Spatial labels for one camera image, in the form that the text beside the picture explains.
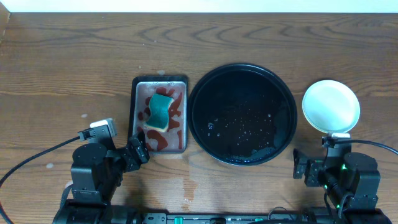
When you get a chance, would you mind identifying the green yellow sponge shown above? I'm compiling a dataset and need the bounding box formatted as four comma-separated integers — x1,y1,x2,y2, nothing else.
144,94,174,133

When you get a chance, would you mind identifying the light blue plate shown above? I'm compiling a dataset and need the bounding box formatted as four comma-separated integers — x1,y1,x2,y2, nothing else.
302,80,361,133

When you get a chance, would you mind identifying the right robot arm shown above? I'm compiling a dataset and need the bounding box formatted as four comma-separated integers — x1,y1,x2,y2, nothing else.
293,147,391,224

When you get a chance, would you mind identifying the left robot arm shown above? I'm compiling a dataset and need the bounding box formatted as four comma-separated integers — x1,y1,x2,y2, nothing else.
53,128,150,224

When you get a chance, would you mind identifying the black rectangular soapy tray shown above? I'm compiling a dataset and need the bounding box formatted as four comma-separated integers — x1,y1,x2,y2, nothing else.
128,75,188,154

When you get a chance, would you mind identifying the black round tray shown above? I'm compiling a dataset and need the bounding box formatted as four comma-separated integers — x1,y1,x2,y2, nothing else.
187,63,297,166

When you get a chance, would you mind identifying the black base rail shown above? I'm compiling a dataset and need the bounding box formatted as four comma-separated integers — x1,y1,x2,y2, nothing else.
141,213,310,224

